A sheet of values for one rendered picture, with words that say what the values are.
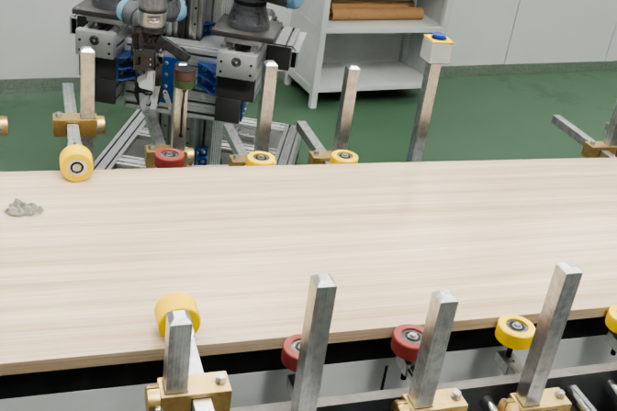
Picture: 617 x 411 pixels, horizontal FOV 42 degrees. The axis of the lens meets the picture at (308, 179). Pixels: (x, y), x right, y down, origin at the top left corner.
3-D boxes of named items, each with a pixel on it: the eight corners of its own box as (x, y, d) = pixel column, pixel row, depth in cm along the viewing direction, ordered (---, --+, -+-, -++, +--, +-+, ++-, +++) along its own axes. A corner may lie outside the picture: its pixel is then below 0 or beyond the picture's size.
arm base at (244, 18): (231, 16, 297) (233, -10, 293) (272, 23, 296) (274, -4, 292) (223, 27, 284) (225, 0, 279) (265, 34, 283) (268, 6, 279)
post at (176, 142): (166, 212, 244) (174, 60, 222) (178, 211, 245) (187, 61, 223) (168, 217, 241) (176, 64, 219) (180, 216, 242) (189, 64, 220)
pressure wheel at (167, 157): (151, 183, 228) (152, 146, 223) (180, 182, 230) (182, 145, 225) (155, 196, 221) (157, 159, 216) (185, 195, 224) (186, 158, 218)
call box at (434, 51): (419, 58, 246) (423, 33, 243) (439, 59, 248) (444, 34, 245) (428, 66, 240) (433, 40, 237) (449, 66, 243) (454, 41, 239)
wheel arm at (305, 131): (295, 131, 273) (296, 119, 271) (304, 131, 274) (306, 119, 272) (336, 193, 237) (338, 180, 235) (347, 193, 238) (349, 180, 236)
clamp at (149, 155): (143, 160, 234) (144, 144, 232) (190, 159, 239) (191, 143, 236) (146, 169, 230) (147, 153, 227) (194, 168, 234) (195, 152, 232)
